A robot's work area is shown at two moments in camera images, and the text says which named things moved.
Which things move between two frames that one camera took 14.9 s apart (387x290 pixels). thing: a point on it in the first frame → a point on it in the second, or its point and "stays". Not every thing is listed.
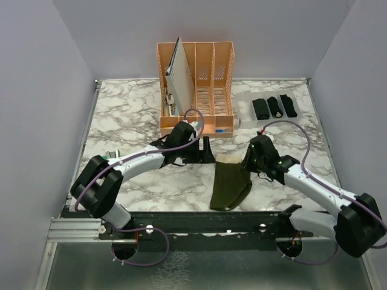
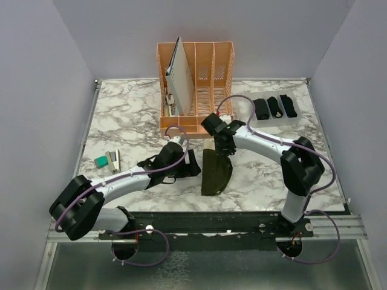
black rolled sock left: (273, 103) stays
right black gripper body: (252, 163) → (226, 150)
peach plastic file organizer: (211, 65) stays
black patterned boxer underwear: (260, 109) stays
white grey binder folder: (179, 76) stays
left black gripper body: (191, 153) → (182, 169)
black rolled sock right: (288, 106) stays
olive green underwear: (232, 184) → (216, 173)
